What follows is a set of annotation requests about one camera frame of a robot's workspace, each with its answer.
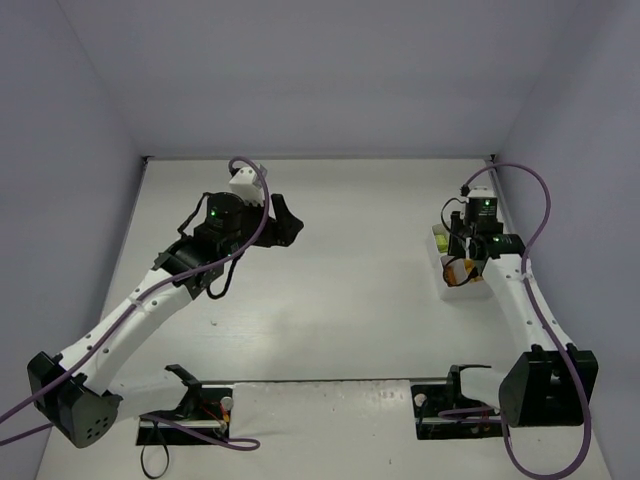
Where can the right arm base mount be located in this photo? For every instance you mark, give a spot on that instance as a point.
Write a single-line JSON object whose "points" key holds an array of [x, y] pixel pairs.
{"points": [[441, 412]]}

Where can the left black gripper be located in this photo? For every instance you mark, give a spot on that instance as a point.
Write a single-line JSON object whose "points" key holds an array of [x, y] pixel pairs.
{"points": [[273, 226]]}

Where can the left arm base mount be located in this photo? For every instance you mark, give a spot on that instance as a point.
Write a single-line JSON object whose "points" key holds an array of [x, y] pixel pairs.
{"points": [[206, 409]]}

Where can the brown lego brick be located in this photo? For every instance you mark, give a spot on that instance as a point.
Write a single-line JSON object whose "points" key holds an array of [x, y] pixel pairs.
{"points": [[460, 272]]}

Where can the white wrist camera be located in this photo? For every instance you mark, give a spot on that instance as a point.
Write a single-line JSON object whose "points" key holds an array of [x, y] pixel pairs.
{"points": [[246, 184], [476, 192]]}

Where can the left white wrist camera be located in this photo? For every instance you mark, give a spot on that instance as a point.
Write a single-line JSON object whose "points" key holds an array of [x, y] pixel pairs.
{"points": [[246, 184]]}

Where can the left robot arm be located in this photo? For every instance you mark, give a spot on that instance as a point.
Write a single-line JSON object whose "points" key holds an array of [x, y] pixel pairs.
{"points": [[75, 389]]}

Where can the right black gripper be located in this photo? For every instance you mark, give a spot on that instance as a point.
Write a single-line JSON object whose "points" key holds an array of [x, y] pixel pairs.
{"points": [[458, 240]]}

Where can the white divided container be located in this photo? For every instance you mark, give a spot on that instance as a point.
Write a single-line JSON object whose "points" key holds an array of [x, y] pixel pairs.
{"points": [[475, 291]]}

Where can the light green lego brick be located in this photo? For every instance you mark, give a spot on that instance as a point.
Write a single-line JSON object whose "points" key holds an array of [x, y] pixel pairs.
{"points": [[441, 241]]}

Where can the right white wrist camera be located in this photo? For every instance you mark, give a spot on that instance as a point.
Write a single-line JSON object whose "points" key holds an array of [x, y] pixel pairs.
{"points": [[476, 192]]}

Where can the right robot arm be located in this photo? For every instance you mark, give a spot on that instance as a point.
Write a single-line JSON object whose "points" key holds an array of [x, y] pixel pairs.
{"points": [[551, 380]]}

